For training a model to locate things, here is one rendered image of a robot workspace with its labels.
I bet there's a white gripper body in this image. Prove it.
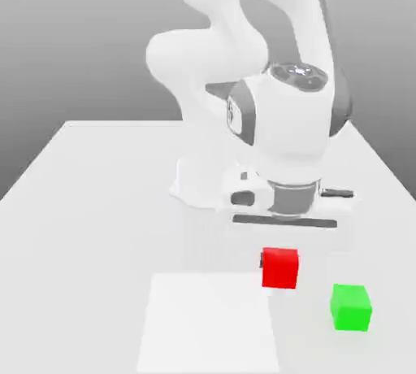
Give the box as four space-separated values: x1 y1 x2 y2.
227 210 343 246

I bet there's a small red cube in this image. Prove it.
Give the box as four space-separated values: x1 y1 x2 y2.
258 246 301 291

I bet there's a small green cube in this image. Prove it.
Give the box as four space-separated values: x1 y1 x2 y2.
329 283 374 333

